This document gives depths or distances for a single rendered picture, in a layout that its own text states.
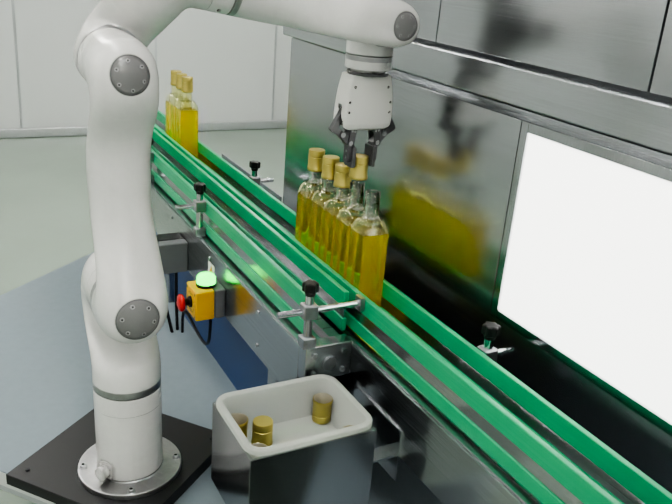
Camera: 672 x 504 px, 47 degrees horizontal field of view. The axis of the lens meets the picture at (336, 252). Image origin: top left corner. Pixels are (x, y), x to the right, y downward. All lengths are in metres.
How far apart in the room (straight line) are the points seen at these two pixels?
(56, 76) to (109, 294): 6.00
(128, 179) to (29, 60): 5.94
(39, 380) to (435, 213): 0.99
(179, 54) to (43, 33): 1.19
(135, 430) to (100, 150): 0.51
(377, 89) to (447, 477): 0.67
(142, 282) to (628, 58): 0.80
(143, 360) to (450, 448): 0.55
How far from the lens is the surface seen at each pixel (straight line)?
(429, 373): 1.25
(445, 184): 1.42
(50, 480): 1.56
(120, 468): 1.49
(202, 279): 1.72
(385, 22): 1.28
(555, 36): 1.25
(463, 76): 1.39
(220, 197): 1.98
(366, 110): 1.40
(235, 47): 7.59
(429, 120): 1.46
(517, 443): 1.11
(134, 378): 1.39
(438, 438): 1.23
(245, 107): 7.72
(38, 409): 1.80
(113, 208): 1.26
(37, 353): 2.01
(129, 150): 1.23
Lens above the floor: 1.71
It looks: 21 degrees down
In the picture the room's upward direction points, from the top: 5 degrees clockwise
